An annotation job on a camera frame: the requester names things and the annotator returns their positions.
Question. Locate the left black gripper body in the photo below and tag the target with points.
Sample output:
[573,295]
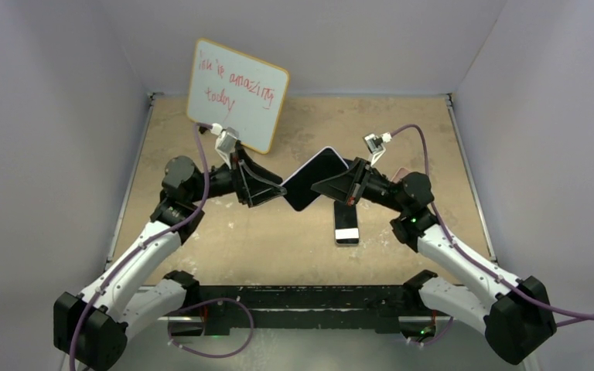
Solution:
[243,187]

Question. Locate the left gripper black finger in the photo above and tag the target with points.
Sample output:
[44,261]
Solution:
[266,194]
[257,169]

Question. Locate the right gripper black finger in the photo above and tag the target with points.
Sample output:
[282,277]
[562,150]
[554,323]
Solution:
[338,187]
[357,167]

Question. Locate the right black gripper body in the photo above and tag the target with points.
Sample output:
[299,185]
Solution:
[366,185]

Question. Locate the phone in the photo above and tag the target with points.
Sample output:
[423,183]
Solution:
[326,163]

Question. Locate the black smartphone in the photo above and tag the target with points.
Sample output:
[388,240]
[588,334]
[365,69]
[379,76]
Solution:
[346,226]

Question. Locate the pink phone case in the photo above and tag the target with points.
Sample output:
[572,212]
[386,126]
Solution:
[399,174]

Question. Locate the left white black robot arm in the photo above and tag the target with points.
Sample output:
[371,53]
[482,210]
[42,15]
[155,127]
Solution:
[94,326]

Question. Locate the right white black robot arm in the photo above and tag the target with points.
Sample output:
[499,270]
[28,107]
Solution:
[512,313]

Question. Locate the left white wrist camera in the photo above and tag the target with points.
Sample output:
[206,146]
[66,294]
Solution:
[226,141]

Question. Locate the white whiteboard with yellow frame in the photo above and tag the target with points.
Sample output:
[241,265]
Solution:
[236,90]

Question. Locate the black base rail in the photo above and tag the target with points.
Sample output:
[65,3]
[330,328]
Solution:
[383,309]

